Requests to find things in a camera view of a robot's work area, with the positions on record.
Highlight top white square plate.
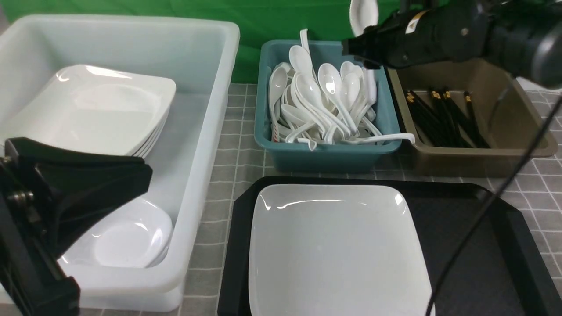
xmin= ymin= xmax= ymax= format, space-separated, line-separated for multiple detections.
xmin=1 ymin=65 xmax=177 ymax=158

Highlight white spoon top back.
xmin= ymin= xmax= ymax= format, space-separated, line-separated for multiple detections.
xmin=288 ymin=45 xmax=318 ymax=82

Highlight small white bowl in bin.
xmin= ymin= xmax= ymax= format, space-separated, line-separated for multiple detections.
xmin=58 ymin=197 xmax=173 ymax=268

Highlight large white rice plate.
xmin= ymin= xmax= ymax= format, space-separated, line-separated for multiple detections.
xmin=248 ymin=184 xmax=432 ymax=316

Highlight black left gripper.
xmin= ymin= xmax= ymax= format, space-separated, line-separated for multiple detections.
xmin=0 ymin=137 xmax=153 ymax=316

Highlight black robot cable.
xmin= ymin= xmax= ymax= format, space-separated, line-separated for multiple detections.
xmin=425 ymin=75 xmax=562 ymax=316

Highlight grey checked tablecloth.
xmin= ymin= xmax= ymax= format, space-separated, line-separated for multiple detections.
xmin=79 ymin=83 xmax=562 ymax=316

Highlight white spoon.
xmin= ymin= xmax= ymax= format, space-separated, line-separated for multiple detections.
xmin=268 ymin=67 xmax=288 ymax=143
xmin=288 ymin=45 xmax=318 ymax=82
xmin=349 ymin=0 xmax=379 ymax=106
xmin=318 ymin=63 xmax=358 ymax=139

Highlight white spoon hanging over edge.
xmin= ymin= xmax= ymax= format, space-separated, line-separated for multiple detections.
xmin=341 ymin=133 xmax=416 ymax=145

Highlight black chopsticks in brown bin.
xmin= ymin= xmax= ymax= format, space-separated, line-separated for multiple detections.
xmin=404 ymin=88 xmax=490 ymax=149

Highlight stacked white plate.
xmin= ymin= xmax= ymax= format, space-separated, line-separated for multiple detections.
xmin=130 ymin=112 xmax=171 ymax=157
xmin=136 ymin=121 xmax=168 ymax=158

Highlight green cloth backdrop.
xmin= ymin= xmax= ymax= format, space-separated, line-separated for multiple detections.
xmin=0 ymin=0 xmax=440 ymax=84

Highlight brown plastic bin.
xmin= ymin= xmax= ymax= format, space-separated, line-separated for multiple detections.
xmin=387 ymin=60 xmax=542 ymax=177

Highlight large translucent white bin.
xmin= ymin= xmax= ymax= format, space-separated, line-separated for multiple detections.
xmin=0 ymin=14 xmax=240 ymax=312

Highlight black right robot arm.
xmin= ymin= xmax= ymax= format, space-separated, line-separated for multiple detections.
xmin=342 ymin=0 xmax=562 ymax=89

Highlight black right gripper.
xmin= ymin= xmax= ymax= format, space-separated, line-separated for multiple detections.
xmin=342 ymin=0 xmax=501 ymax=69

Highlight teal plastic bin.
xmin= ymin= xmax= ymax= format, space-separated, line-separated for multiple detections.
xmin=254 ymin=40 xmax=402 ymax=174

